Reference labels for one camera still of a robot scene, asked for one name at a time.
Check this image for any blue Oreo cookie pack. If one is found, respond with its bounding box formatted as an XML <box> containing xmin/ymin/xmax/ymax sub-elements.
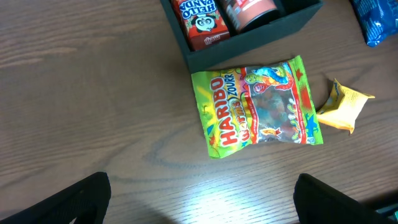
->
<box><xmin>351</xmin><ymin>0</ymin><xmax>397</xmax><ymax>47</ymax></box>

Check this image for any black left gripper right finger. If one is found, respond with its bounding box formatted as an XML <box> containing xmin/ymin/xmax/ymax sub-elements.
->
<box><xmin>293</xmin><ymin>173</ymin><xmax>397</xmax><ymax>224</ymax></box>

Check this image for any small Pringles can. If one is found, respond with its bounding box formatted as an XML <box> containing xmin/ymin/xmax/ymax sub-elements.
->
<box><xmin>218</xmin><ymin>0</ymin><xmax>280</xmax><ymax>34</ymax></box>

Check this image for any red Hello Panda box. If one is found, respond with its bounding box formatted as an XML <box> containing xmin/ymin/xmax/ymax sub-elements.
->
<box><xmin>171</xmin><ymin>0</ymin><xmax>230</xmax><ymax>51</ymax></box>

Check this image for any small yellow snack packet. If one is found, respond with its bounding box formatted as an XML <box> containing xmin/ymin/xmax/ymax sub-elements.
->
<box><xmin>317</xmin><ymin>79</ymin><xmax>375</xmax><ymax>134</ymax></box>

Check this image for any green Haribo gummy bag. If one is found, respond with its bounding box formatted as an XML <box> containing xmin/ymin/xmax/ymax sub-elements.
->
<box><xmin>191</xmin><ymin>56</ymin><xmax>323</xmax><ymax>159</ymax></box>

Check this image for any black open gift box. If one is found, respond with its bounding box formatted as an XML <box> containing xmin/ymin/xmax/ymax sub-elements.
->
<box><xmin>160</xmin><ymin>0</ymin><xmax>323</xmax><ymax>73</ymax></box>

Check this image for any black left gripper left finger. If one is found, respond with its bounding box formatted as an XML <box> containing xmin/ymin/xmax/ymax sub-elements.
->
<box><xmin>1</xmin><ymin>172</ymin><xmax>111</xmax><ymax>224</ymax></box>

